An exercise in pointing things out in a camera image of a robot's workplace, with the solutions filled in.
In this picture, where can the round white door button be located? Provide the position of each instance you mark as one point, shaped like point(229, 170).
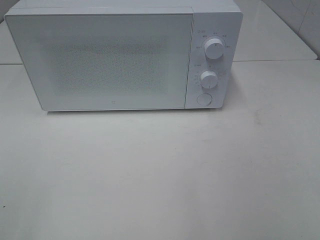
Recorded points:
point(204, 99)

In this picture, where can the white dial knob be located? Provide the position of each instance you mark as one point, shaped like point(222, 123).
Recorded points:
point(214, 48)
point(208, 79)

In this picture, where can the white microwave door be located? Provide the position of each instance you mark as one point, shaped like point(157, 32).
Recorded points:
point(105, 62)

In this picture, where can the white microwave oven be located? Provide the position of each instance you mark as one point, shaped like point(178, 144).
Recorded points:
point(210, 19)

